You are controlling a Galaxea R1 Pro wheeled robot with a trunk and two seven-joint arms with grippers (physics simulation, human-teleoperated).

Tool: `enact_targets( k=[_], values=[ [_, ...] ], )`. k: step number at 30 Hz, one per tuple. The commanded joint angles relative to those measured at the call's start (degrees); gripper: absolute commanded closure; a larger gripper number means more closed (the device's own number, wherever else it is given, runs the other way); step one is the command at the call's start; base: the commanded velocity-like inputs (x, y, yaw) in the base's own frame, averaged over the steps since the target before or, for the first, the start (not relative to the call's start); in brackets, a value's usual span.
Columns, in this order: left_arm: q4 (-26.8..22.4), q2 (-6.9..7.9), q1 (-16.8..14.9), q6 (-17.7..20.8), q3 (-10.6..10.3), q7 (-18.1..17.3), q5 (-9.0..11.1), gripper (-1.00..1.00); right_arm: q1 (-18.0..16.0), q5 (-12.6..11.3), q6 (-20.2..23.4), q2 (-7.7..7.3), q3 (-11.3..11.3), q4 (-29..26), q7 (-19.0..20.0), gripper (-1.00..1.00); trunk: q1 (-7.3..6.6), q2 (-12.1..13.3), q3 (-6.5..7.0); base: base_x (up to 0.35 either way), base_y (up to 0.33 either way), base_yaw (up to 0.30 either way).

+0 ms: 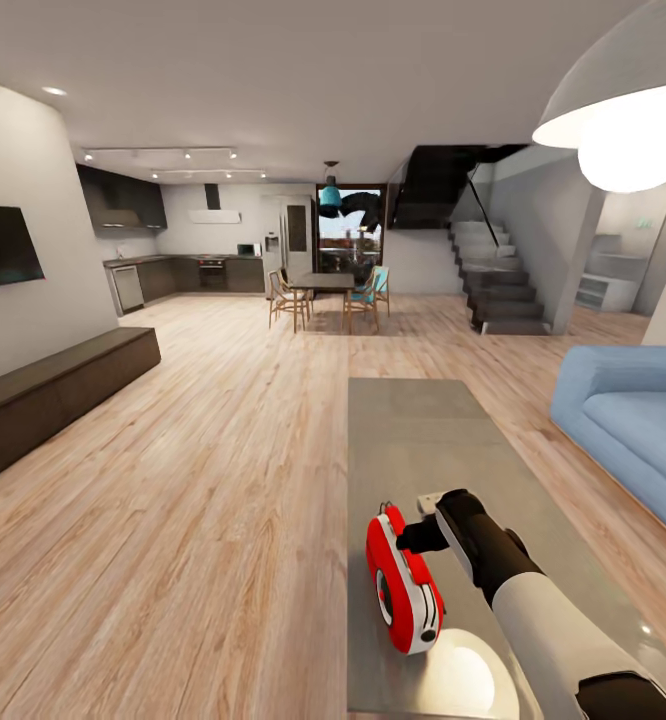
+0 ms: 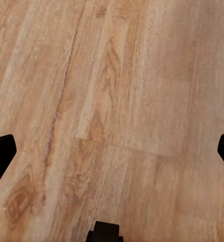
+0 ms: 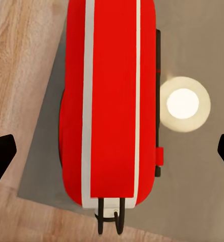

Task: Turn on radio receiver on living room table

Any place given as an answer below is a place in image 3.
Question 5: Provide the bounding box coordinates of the radio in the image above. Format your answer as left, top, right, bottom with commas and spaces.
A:
58, 0, 163, 235

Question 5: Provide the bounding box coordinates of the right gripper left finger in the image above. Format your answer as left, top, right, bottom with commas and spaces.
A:
0, 134, 16, 179

